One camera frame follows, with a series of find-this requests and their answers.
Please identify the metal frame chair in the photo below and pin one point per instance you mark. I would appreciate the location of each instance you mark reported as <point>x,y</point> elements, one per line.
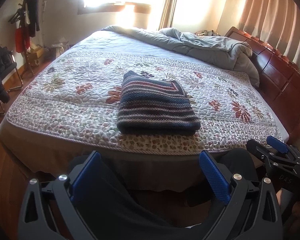
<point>12,82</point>

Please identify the cardboard box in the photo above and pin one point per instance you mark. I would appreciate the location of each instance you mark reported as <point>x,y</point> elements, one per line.
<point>36,56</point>

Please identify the floral quilted bedspread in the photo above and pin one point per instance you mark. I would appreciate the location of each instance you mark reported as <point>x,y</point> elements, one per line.
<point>116,93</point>

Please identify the grey comforter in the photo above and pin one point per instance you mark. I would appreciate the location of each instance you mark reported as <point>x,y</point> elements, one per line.
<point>223,52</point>

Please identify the striped knit sweater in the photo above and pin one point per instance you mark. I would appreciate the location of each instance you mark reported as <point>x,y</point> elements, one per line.
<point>150,106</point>

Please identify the red bag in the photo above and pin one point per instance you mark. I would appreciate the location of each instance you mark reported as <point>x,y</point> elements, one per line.
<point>22,39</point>

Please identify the wooden headboard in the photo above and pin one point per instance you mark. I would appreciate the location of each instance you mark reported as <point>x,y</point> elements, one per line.
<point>279,81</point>

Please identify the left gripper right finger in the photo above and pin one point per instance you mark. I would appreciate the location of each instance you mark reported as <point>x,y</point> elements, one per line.
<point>250,208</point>

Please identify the beige curtain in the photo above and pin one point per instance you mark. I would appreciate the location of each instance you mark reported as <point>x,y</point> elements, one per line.
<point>276,22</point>

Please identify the wire basket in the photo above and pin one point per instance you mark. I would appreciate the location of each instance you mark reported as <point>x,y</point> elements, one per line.
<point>58,49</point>

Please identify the black jacket on rack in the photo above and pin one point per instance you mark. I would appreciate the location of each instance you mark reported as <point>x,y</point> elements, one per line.
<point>33,9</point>

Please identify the wooden coat rack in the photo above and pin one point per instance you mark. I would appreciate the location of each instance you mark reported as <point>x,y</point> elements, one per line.
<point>27,15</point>

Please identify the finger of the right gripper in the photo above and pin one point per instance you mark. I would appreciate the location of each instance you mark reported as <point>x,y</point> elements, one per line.
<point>261,153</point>
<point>279,146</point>

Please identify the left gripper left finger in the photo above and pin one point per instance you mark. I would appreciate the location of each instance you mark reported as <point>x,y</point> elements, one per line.
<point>36,220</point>

